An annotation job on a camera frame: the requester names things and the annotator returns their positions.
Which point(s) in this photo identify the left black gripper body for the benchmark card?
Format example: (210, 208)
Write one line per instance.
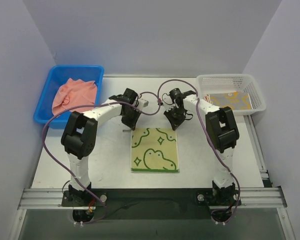
(129, 116)

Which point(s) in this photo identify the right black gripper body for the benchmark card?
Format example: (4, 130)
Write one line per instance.
(175, 116)

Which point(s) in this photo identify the cream green patterned towel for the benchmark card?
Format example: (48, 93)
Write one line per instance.
(154, 150)

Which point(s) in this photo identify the pink towel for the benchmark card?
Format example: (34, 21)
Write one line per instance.
(74, 93)

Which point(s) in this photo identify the yellow patterned towel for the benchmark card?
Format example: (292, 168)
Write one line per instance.
(235, 100)

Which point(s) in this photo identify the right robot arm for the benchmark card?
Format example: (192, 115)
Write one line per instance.
(221, 131)

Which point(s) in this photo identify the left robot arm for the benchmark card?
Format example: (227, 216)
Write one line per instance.
(80, 133)

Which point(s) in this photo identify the white perforated plastic basket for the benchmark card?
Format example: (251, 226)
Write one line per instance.
(228, 83)

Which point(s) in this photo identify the blue plastic bin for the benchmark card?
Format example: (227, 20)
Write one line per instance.
(58, 76)

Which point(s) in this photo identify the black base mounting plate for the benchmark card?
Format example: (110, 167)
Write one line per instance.
(162, 210)

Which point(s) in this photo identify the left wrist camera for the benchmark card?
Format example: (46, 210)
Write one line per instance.
(142, 103)

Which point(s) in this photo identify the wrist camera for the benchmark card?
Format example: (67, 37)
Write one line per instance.
(176, 94)
(142, 103)

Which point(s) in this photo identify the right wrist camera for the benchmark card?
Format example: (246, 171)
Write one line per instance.
(176, 94)

